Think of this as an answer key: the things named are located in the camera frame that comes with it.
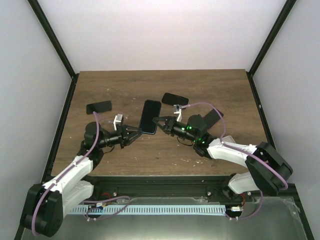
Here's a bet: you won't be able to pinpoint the black phone upper left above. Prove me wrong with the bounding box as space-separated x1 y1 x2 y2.
86 100 112 115

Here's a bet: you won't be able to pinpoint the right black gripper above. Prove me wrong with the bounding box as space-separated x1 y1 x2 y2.
153 116 198 143

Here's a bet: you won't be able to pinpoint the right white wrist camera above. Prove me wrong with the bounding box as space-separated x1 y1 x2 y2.
173 104 182 122

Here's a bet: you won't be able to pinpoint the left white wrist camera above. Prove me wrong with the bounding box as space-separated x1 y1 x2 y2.
113 114 124 131

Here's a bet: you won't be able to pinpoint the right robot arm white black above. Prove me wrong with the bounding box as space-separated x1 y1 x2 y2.
153 114 293 202

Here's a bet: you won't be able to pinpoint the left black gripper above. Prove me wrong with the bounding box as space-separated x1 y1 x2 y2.
98 124 143 149

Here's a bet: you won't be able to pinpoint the black aluminium frame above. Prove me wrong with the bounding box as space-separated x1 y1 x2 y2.
14 0 320 240

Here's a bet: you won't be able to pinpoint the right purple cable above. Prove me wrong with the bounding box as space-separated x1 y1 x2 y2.
181 102 290 221

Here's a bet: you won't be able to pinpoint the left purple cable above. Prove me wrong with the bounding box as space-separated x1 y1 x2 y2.
31 111 131 237

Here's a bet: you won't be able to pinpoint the light blue slotted cable duct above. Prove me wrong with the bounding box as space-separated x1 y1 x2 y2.
68 204 226 215

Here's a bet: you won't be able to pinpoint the black phone case top centre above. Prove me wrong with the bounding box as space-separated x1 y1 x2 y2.
161 92 189 106

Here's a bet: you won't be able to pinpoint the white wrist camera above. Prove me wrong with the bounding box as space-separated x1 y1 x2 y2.
173 104 182 122
113 114 124 131

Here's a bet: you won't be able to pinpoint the red smartphone black screen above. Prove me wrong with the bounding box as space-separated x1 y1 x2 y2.
203 109 224 130

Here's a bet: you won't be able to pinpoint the purple cable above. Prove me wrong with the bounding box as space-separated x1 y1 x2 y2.
31 111 131 237
181 102 290 221

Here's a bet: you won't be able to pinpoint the blue smartphone black screen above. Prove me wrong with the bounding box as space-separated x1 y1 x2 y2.
139 99 162 135

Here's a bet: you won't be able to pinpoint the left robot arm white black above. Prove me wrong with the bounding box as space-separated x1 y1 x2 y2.
20 121 142 237

